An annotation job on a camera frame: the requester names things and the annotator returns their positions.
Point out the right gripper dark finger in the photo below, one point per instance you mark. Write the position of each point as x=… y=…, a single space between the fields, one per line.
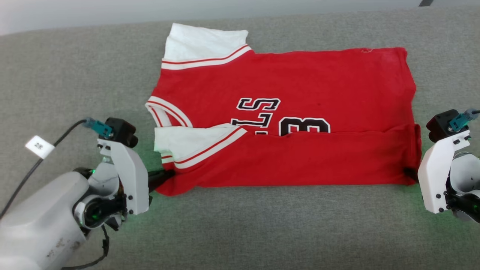
x=412 y=175

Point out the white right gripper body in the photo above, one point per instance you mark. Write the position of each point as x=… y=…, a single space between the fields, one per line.
x=435 y=176

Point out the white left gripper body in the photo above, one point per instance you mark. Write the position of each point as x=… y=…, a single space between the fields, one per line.
x=131 y=180

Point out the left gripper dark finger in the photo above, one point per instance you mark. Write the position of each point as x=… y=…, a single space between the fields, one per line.
x=154 y=185
x=161 y=175

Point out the red white baseball jersey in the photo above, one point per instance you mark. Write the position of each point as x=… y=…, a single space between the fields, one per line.
x=300 y=78

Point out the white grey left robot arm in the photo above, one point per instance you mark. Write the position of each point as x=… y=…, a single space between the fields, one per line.
x=37 y=228

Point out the grey fabric sofa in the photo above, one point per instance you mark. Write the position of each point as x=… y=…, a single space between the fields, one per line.
x=262 y=232

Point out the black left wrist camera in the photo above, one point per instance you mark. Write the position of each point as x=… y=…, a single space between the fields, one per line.
x=122 y=131

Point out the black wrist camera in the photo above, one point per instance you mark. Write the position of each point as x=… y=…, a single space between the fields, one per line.
x=122 y=131
x=440 y=125

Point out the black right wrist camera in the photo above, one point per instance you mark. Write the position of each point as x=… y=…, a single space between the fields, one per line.
x=440 y=125

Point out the dark grey slanted post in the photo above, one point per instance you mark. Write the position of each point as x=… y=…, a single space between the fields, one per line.
x=426 y=3

